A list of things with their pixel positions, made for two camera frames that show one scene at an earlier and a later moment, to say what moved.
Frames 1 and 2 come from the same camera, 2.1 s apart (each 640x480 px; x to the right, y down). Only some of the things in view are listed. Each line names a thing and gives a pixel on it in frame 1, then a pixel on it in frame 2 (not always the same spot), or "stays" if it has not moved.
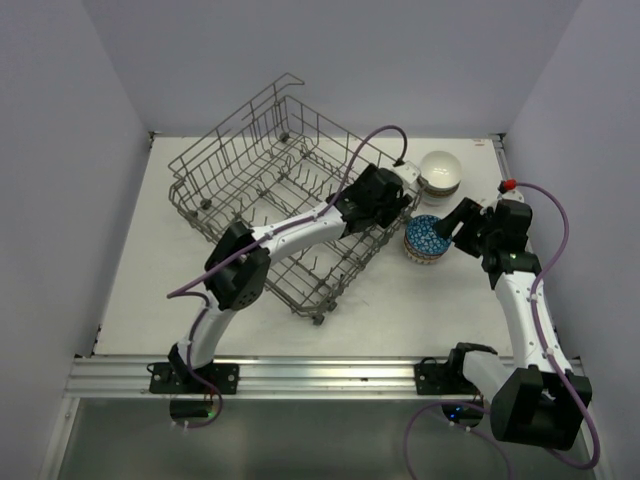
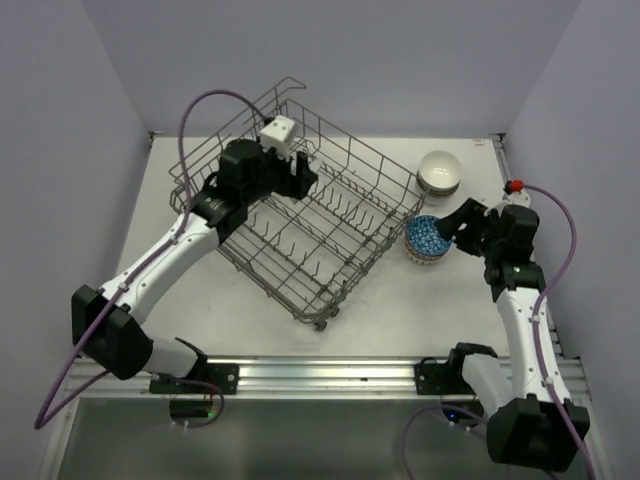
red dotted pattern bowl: (436, 191) stays
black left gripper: (391, 211) -> (295, 186)
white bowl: (440, 169) stays
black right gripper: (468, 211) stays
